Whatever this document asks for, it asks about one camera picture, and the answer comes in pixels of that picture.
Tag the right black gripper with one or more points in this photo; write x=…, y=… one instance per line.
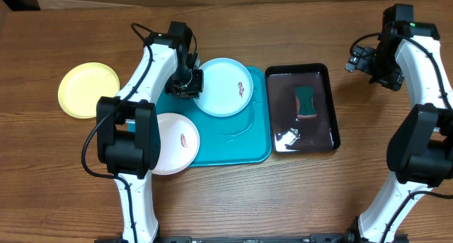
x=369, y=66

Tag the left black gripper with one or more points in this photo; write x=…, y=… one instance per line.
x=194, y=92

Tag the light blue plate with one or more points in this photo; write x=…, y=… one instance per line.
x=227, y=87

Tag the green scrubbing sponge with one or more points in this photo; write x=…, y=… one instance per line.
x=305, y=102

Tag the yellow-green plate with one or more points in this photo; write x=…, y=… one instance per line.
x=82, y=87

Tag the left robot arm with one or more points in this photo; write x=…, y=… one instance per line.
x=127, y=130

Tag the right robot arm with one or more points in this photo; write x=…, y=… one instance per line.
x=419, y=155

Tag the teal plastic tray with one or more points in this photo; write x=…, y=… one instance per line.
x=243, y=138

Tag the black rectangular tray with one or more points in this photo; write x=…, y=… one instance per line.
x=308, y=135

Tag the pink white plate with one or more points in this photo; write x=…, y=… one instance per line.
x=180, y=143

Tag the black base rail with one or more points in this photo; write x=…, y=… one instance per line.
x=313, y=238

